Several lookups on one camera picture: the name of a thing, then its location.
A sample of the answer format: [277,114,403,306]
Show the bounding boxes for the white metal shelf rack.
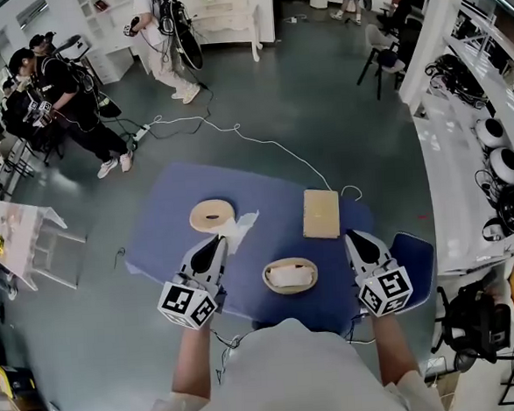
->
[394,0,514,278]

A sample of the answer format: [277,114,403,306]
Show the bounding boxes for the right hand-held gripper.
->
[343,225,417,321]

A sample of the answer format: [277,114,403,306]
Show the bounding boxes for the blue upholstered chair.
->
[385,229,441,322]

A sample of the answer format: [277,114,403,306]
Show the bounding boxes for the thin black cable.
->
[342,312,378,348]
[209,325,258,386]

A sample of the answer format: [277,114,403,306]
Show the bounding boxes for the single white tissue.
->
[216,208,264,253]

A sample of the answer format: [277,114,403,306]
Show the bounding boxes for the blue tablecloth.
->
[117,147,383,342]

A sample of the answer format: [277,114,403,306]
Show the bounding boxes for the white vanity table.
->
[192,0,265,67]

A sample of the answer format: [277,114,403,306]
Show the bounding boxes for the yellow and black box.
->
[0,358,38,400]

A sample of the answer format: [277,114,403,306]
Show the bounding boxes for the white cloth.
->
[265,260,315,289]

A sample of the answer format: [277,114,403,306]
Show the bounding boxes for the person's left forearm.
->
[166,323,218,403]

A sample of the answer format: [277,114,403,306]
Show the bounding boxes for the white bookshelf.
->
[76,0,144,87]

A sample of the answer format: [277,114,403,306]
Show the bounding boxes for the white chair black legs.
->
[352,20,410,103]

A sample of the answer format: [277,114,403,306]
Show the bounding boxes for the person's white shirt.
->
[132,307,448,411]

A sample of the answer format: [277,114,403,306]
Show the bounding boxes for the white round device black centre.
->
[488,146,514,188]
[473,116,511,150]

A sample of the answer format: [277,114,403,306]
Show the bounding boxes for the tangle of black cables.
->
[421,50,492,115]

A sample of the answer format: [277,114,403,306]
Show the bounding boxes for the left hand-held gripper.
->
[152,236,236,335]

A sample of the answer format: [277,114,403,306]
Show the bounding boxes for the long white cable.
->
[143,100,363,216]

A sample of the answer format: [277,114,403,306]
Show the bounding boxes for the flat beige box gold emblem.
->
[299,187,342,242]

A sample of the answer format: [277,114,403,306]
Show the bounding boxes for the oval beige woven basket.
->
[260,255,322,297]

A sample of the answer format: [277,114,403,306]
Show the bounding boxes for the black office chair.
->
[426,280,514,367]

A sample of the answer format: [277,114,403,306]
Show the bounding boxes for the person's right forearm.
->
[369,309,425,389]

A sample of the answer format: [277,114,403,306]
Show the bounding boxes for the white power strip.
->
[127,123,153,152]

